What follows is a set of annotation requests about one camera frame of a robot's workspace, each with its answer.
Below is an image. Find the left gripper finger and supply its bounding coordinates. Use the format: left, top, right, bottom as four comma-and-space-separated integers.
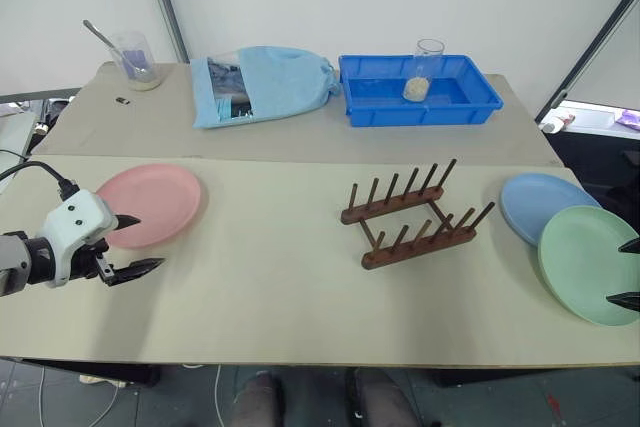
107, 257, 167, 288
113, 214, 143, 235

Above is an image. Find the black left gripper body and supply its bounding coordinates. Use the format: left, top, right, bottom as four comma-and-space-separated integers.
69, 239, 121, 288

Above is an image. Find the wooden dish rack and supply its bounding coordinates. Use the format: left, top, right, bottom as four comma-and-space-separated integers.
340, 158, 496, 272

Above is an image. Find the pink plate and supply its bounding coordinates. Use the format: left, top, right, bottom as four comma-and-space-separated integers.
94, 163, 203, 250

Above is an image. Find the green plate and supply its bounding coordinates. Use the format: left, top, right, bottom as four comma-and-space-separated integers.
538, 205, 640, 327

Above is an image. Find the grey cardboard sheet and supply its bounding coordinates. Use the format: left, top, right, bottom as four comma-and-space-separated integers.
29, 60, 564, 167

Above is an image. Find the blue plate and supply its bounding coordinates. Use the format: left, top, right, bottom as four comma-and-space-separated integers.
500, 172, 604, 248

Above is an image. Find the white shelf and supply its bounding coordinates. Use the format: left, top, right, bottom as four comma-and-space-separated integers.
542, 100, 640, 137

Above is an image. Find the clear plastic packet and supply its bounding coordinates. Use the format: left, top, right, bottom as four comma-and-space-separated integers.
189, 51, 256, 130

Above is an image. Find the small white bottle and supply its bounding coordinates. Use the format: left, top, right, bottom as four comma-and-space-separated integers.
542, 115, 576, 133

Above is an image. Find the glass beaker with purple label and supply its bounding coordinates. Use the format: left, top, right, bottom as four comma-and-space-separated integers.
108, 30, 165, 92

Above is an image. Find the metal spoon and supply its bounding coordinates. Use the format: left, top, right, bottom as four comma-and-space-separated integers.
82, 19, 144, 76

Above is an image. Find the blue plastic bin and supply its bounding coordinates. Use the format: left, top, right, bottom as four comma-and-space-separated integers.
338, 54, 504, 128

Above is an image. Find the glass beaker with grains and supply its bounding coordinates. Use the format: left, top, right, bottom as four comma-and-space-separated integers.
402, 38, 446, 103

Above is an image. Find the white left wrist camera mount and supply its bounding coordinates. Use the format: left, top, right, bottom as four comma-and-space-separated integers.
37, 189, 120, 289

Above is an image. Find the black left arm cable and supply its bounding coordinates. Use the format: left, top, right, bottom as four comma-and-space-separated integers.
0, 160, 79, 199

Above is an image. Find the white cable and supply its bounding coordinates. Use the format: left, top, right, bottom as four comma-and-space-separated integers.
213, 364, 225, 427

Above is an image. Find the light blue drawstring bag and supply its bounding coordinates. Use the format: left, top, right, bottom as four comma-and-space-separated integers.
238, 45, 342, 123

